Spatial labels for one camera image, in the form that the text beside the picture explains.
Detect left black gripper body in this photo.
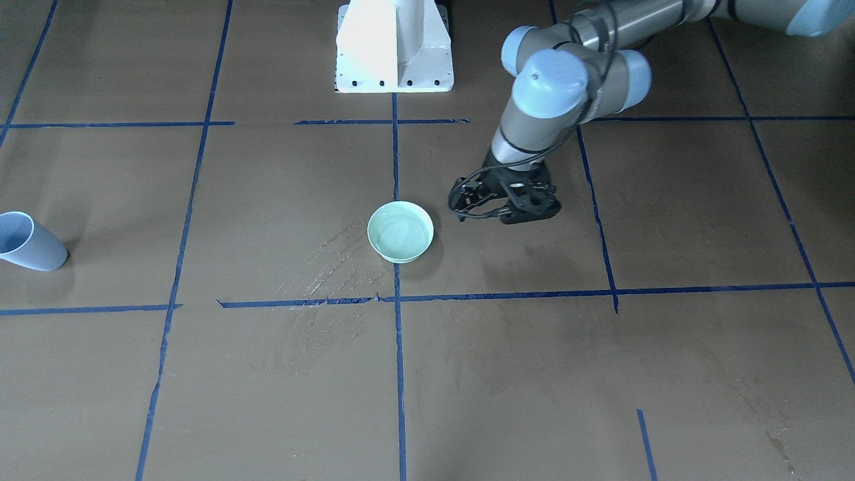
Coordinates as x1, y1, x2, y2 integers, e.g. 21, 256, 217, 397
470, 149, 552, 198

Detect mint green bowl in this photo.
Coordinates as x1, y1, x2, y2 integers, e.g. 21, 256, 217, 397
367, 200, 435, 264

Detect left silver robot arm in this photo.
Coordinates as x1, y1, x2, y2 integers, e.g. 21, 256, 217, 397
447, 1, 853, 224

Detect light blue cup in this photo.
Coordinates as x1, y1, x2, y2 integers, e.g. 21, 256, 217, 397
1, 211, 68, 272

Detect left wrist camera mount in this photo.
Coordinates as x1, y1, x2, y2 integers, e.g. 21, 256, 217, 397
500, 182, 562, 224

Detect white pedestal column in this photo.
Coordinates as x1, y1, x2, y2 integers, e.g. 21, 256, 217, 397
334, 1, 455, 94

